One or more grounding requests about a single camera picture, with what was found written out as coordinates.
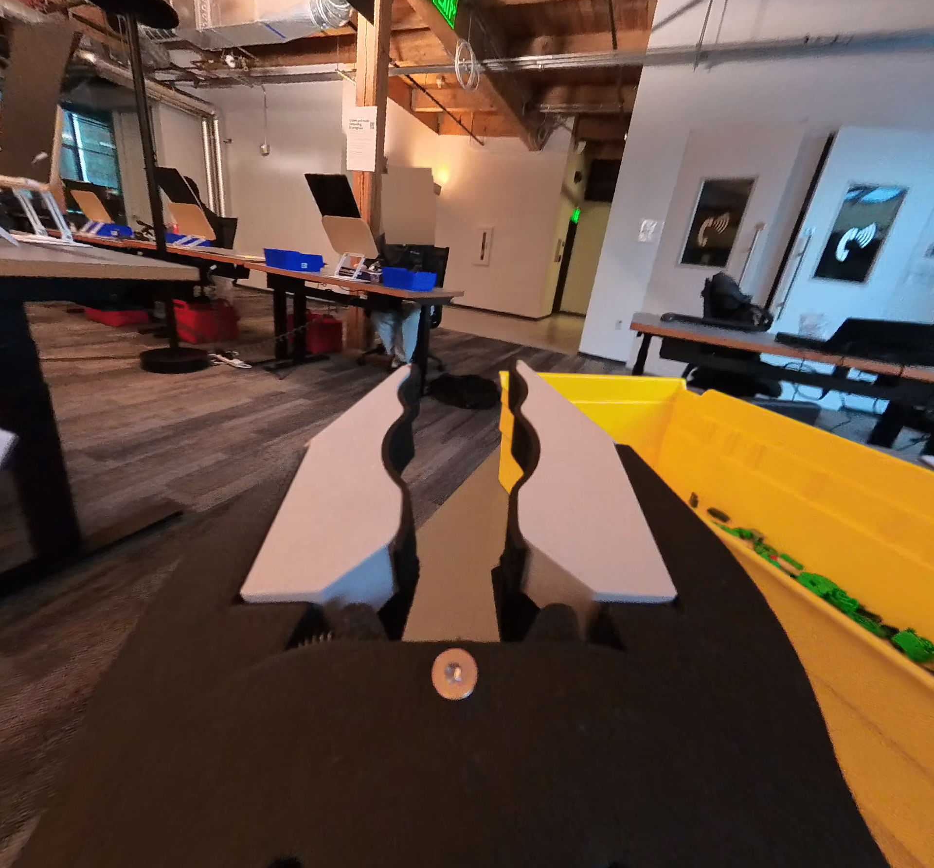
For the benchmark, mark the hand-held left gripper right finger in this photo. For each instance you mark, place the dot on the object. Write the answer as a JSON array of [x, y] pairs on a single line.
[[584, 518]]

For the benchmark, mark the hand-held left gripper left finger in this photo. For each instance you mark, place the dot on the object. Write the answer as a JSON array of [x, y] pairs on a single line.
[[328, 518]]

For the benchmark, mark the long wooden desk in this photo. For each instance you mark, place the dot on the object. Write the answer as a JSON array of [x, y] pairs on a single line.
[[233, 255], [445, 293]]

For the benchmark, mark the black bag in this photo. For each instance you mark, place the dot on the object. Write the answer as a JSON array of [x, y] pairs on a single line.
[[463, 390]]

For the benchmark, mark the red case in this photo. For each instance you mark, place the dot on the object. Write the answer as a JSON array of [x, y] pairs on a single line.
[[204, 322], [117, 316], [321, 334]]

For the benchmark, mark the yellow plastic bin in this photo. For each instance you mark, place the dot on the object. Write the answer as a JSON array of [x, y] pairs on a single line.
[[802, 459]]

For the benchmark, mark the pile of green bricks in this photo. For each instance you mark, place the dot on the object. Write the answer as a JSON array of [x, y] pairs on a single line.
[[824, 583]]

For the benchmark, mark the blue bin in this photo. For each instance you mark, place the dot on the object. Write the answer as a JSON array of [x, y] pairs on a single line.
[[408, 278], [292, 260], [113, 230], [182, 239]]

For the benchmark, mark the stand with beige board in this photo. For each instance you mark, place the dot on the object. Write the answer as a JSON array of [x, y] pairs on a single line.
[[91, 206], [343, 233], [191, 220]]

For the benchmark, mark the white paper notice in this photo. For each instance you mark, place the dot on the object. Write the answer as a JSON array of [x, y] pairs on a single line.
[[361, 138]]

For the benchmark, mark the window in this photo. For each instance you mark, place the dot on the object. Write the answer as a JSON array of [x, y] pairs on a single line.
[[91, 153]]

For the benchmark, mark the metal ceiling pipe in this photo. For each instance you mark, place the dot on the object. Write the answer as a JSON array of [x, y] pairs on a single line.
[[584, 62]]

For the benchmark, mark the wooden desk with black frame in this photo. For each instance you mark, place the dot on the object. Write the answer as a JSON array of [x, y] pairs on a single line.
[[730, 338]]

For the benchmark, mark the white wall panel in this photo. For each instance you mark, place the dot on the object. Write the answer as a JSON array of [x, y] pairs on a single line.
[[483, 246]]

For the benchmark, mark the phone symbol wall poster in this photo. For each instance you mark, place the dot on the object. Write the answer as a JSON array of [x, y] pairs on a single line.
[[719, 222], [861, 233]]

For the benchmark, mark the wooden post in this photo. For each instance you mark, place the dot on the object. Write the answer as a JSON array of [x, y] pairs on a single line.
[[372, 65]]

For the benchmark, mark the silver air duct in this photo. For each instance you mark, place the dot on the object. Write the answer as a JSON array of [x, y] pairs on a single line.
[[248, 14]]

